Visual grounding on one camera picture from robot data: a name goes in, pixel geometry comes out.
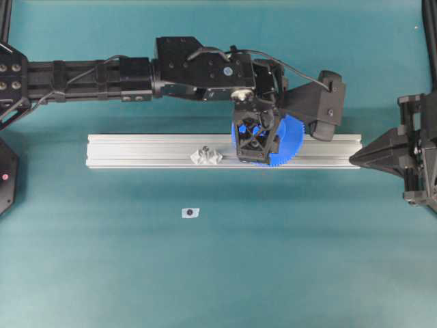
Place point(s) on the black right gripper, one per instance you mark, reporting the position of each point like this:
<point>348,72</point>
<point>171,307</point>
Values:
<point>418,117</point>

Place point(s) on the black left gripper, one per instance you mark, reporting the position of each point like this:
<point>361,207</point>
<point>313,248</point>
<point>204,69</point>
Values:
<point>264,97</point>

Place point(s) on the large blue plastic gear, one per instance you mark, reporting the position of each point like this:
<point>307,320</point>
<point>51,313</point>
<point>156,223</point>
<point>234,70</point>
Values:
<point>291,132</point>

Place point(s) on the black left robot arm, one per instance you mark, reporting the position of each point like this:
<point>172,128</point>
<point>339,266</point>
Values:
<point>181,68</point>

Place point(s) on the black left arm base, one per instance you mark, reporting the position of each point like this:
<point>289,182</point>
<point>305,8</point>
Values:
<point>8,176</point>

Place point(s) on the left steel shaft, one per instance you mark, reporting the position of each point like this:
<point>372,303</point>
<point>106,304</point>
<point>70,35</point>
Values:
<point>205,152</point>

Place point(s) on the small white marker sticker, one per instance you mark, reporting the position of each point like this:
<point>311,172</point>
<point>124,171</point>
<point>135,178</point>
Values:
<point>189,213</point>

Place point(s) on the left clear shaft bracket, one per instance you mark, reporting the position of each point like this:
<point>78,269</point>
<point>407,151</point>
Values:
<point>214,158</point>

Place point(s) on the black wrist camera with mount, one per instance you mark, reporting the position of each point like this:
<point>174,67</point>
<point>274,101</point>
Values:
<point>320,109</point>

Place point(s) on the aluminium extrusion rail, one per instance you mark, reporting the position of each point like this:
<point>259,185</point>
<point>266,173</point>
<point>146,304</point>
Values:
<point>173,152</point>

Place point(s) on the black right frame post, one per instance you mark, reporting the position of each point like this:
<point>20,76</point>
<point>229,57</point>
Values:
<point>429,24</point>

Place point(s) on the black frame post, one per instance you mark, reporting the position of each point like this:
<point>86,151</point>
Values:
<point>5,19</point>
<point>429,24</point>

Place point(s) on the black left frame post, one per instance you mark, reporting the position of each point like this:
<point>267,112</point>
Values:
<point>5,19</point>

